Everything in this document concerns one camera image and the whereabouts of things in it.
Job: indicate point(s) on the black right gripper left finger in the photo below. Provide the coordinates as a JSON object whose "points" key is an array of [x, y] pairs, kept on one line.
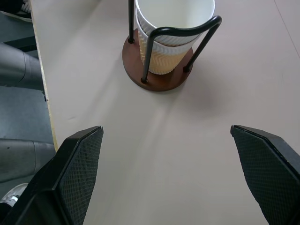
{"points": [[58, 187]]}

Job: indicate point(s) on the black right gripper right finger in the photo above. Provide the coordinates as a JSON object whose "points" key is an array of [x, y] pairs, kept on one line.
{"points": [[272, 171]]}

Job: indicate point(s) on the yellow ribbed paper cup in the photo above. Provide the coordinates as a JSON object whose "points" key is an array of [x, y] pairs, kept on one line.
{"points": [[164, 63], [173, 14]]}

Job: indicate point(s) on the white grey shoe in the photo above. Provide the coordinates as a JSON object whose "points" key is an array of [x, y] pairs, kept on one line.
{"points": [[14, 194]]}

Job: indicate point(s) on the grey rounded left robot leg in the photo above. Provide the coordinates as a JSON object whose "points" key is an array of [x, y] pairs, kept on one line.
{"points": [[14, 65]]}

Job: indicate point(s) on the black sneaker with white laces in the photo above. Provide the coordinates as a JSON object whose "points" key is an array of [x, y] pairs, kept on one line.
{"points": [[14, 8]]}

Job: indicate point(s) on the black metal table frame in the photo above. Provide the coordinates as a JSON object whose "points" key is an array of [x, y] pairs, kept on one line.
{"points": [[21, 43]]}

